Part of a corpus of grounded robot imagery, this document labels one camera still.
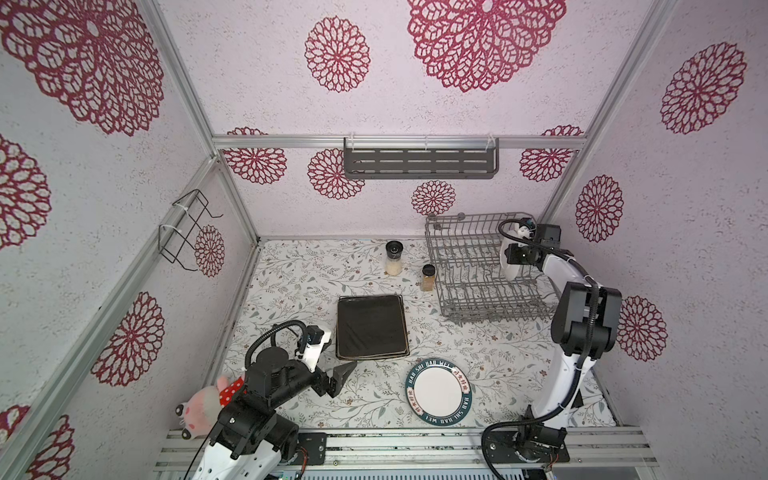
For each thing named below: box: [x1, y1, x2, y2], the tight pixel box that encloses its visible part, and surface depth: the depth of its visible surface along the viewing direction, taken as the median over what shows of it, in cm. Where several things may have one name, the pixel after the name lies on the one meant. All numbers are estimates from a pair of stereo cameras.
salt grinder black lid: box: [385, 240, 404, 277], surface depth 105 cm
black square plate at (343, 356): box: [336, 351, 411, 362], surface depth 88 cm
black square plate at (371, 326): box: [336, 294, 410, 360], surface depth 91 cm
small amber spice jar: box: [422, 264, 435, 292], surface depth 102 cm
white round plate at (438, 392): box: [405, 358, 472, 426], surface depth 82 cm
